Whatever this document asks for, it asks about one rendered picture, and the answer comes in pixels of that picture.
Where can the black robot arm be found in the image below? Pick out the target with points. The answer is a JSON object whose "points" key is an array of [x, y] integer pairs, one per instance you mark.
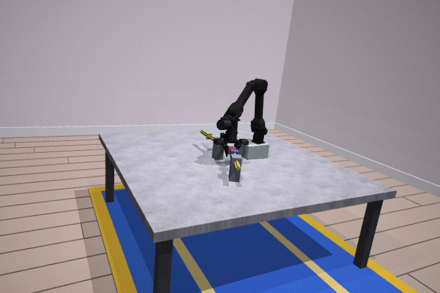
{"points": [[235, 110]]}

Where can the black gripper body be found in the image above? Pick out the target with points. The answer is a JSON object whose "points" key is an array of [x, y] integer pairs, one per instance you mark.
{"points": [[231, 138]]}

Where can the yellow square bar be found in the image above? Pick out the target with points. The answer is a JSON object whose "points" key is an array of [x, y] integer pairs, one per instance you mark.
{"points": [[218, 150]]}

